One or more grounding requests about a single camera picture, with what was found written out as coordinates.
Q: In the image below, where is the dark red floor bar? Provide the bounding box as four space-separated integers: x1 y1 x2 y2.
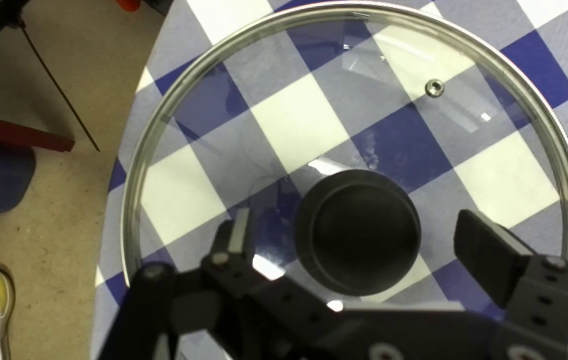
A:
0 108 76 154

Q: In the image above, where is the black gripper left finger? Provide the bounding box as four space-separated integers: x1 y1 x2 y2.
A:
100 205 281 360

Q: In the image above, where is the glass lid with black knob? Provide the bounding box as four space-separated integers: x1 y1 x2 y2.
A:
120 0 568 316

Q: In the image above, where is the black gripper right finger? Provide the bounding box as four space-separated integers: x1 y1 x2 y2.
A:
452 208 568 360

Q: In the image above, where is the thin black rod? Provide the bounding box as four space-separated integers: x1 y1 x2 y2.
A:
15 18 105 154

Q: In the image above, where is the blue white checkered tablecloth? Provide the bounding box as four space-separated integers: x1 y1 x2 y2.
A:
90 0 568 360

